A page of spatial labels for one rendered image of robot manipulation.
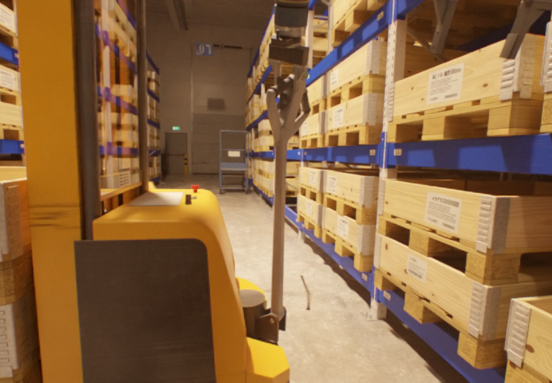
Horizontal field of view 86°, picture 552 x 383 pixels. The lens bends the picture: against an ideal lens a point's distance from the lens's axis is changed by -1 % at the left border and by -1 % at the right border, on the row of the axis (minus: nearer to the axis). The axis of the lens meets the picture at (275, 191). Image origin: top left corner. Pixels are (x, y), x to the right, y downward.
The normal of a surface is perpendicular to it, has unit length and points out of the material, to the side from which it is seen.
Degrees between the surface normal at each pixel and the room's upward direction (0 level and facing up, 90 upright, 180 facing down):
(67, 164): 90
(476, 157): 90
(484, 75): 90
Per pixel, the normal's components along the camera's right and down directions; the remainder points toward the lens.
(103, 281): 0.19, 0.12
